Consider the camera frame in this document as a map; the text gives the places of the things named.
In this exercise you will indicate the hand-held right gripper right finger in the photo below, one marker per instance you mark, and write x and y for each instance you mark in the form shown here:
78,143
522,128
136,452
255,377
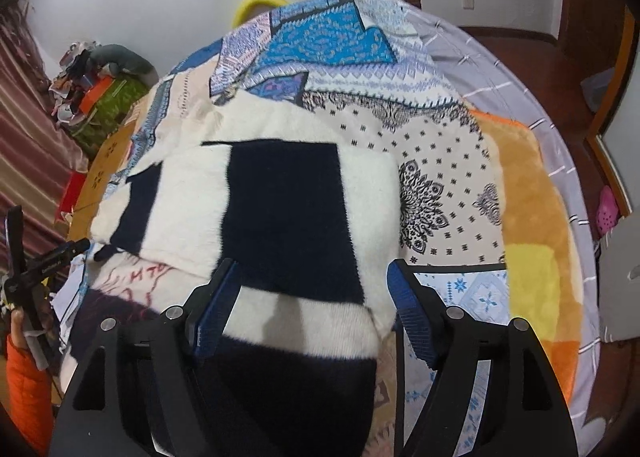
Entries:
407,307

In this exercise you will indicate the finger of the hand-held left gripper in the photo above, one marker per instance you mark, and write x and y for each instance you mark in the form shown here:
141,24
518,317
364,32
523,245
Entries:
60,256

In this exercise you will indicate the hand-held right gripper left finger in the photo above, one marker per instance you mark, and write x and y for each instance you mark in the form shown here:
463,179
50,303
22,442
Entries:
217,312

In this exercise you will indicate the black and white striped sweater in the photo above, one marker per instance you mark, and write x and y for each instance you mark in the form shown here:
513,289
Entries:
290,197

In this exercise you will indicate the person's left forearm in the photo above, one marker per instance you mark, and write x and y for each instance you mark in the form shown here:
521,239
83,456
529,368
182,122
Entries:
27,397

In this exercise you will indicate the person's left hand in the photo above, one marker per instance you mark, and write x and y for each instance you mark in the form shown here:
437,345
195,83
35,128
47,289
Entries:
16,327

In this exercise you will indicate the red bag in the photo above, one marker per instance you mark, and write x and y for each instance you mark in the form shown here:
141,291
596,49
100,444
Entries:
75,194

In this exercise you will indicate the tan paw print board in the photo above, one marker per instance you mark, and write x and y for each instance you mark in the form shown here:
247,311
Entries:
102,162

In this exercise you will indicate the red striped curtain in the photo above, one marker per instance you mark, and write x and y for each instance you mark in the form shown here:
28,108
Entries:
25,137

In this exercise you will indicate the blue patchwork printed blanket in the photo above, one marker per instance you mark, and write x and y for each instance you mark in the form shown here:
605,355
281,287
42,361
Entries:
450,162

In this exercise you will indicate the green storage box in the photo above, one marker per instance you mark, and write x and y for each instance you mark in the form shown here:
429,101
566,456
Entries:
112,102

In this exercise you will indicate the orange box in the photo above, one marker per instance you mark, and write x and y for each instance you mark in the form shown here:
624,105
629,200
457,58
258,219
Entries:
97,94

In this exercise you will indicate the orange plush blanket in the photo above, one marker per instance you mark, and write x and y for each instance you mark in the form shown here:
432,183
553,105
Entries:
530,187

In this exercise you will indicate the white cabinet with pink stickers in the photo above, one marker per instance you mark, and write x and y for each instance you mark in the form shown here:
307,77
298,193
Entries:
622,287

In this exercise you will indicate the pink slipper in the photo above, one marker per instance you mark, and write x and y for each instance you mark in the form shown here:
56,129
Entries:
606,209

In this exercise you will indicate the grey striped bedsheet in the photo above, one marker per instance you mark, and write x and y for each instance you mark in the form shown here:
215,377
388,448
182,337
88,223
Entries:
500,82

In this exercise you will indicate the yellow foam tube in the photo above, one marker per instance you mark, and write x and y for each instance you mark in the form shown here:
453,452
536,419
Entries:
250,2

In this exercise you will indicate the wooden bed post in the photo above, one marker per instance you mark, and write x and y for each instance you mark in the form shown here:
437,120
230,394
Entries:
411,1

